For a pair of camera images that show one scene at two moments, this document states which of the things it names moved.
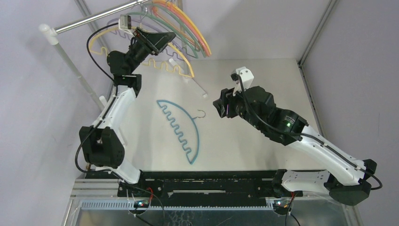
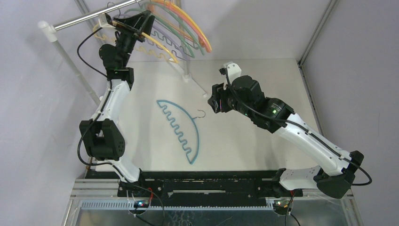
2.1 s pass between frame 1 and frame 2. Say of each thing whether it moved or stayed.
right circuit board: stayed
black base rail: stayed
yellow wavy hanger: moved
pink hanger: stayed
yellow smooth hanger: stayed
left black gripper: moved
